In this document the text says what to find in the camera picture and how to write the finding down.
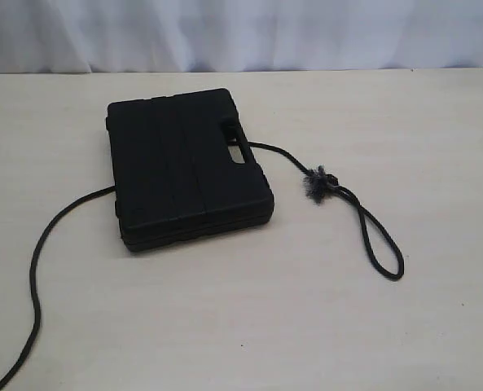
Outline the black braided rope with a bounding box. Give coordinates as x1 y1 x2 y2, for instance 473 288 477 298
0 139 405 391

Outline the black plastic tool case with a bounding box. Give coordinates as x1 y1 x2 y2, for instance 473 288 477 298
106 88 274 252

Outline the white backdrop curtain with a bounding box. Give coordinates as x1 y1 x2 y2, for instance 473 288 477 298
0 1 483 73

